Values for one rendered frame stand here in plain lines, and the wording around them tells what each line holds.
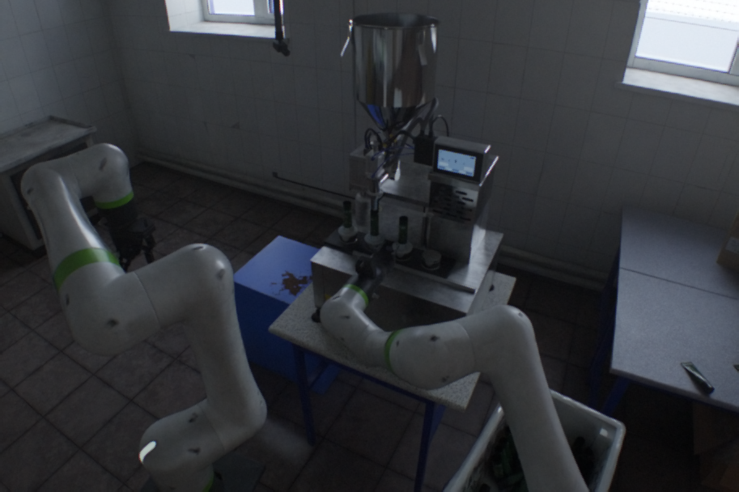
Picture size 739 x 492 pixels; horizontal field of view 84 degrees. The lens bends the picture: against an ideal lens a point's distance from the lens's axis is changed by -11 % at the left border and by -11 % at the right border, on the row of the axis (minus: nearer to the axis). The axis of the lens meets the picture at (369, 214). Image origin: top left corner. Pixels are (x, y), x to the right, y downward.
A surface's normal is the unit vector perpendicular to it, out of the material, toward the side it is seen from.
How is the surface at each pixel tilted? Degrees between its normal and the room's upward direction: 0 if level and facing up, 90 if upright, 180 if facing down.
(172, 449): 16
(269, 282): 0
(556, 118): 90
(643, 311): 0
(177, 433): 5
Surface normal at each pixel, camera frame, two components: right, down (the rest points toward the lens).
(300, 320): 0.00, -0.84
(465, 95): -0.46, 0.48
